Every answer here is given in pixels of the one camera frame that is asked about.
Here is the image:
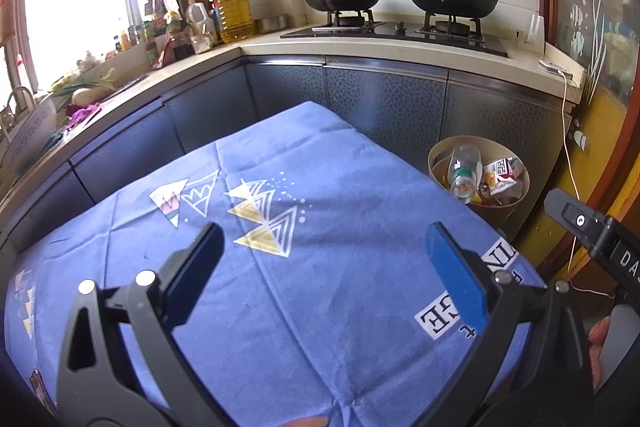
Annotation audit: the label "white charging cable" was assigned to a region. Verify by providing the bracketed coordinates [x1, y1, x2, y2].
[555, 71, 621, 304]

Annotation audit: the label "clear plastic bottle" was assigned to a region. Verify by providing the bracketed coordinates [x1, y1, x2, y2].
[449, 144, 484, 206]

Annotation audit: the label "person's left hand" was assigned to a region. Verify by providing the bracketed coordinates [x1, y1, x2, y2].
[280, 415, 331, 427]

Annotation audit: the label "purple cloth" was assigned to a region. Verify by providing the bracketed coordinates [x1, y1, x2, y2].
[65, 103, 104, 128]

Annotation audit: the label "person's right hand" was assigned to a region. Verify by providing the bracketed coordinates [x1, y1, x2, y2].
[587, 316, 612, 389]

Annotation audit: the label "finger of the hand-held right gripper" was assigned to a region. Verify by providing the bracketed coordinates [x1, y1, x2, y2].
[544, 188, 608, 256]

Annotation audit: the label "steel kitchen faucet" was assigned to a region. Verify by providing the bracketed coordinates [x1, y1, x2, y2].
[0, 87, 36, 142]

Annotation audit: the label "smartphone with pink case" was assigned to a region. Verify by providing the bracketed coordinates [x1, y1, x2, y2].
[29, 369, 57, 414]

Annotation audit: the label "blue printed tablecloth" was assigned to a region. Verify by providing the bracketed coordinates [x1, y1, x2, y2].
[4, 101, 548, 427]

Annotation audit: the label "white patterned basin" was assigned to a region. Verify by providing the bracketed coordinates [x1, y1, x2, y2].
[2, 94, 59, 176]

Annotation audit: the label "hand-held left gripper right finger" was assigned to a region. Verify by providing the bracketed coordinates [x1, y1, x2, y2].
[424, 222, 596, 427]

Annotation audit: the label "yellow cooking oil bottle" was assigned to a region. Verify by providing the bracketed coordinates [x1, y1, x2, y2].
[218, 0, 255, 46]

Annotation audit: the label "beige waste bin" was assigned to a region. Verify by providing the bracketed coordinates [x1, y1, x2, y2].
[427, 135, 531, 229]

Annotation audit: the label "white radish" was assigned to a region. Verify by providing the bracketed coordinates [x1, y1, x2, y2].
[71, 69, 116, 106]

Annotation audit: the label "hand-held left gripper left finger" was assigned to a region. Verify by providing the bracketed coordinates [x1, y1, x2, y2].
[55, 222, 226, 427]

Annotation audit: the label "white plastic jug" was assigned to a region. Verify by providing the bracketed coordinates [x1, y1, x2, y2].
[186, 1, 217, 53]

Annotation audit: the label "small steel bowl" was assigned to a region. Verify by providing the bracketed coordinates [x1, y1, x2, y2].
[255, 13, 290, 36]

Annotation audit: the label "black gas stove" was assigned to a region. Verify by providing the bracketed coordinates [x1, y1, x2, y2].
[280, 9, 510, 59]

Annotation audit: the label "row of seasoning bottles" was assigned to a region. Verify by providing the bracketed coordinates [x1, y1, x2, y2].
[112, 0, 221, 64]

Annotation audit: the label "green onions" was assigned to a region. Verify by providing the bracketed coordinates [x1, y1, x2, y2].
[49, 74, 117, 96]

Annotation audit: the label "blue grey kitchen cabinets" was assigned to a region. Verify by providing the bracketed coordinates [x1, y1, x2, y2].
[0, 54, 572, 258]

